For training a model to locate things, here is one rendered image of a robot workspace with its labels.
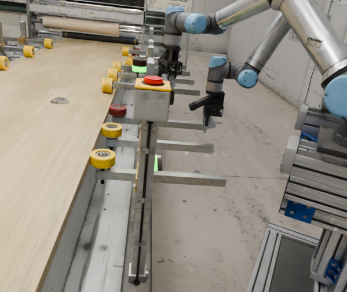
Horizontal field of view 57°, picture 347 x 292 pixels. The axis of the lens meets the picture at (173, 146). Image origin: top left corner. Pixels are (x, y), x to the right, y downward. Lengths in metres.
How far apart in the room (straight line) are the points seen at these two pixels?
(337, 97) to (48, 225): 0.76
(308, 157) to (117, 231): 0.69
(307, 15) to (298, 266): 1.28
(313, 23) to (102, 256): 0.92
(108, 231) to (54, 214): 0.41
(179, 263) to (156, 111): 1.44
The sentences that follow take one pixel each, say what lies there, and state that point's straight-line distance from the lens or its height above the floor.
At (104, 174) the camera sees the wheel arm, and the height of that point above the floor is 0.84.
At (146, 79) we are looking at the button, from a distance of 0.64.
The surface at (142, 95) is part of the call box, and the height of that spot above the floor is 1.20.
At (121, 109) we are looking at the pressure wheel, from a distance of 1.48.
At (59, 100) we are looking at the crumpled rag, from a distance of 1.57.
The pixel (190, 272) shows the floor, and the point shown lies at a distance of 1.94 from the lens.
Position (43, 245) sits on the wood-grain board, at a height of 0.90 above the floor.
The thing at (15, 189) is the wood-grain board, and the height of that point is 0.90.
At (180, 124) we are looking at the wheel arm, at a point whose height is 0.85.
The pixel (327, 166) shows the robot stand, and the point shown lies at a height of 0.97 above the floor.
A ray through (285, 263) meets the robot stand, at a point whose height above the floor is 0.21.
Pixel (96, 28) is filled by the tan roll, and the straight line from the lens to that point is 3.75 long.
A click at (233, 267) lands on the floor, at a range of 2.03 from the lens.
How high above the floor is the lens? 1.37
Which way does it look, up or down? 24 degrees down
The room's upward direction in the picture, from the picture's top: 7 degrees clockwise
